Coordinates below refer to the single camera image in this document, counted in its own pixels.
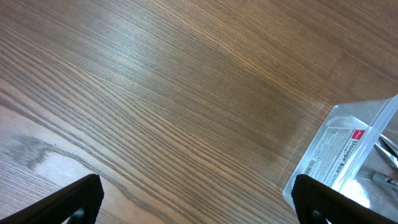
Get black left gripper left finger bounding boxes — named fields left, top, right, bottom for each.
left=1, top=174, right=104, bottom=224

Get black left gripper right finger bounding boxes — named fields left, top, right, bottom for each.
left=291, top=174, right=396, bottom=224

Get clear plastic container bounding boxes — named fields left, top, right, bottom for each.
left=282, top=96, right=397, bottom=221

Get silver wrench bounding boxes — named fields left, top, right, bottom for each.
left=372, top=172, right=397, bottom=191

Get orange black needle-nose pliers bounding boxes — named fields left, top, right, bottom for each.
left=374, top=135, right=397, bottom=168

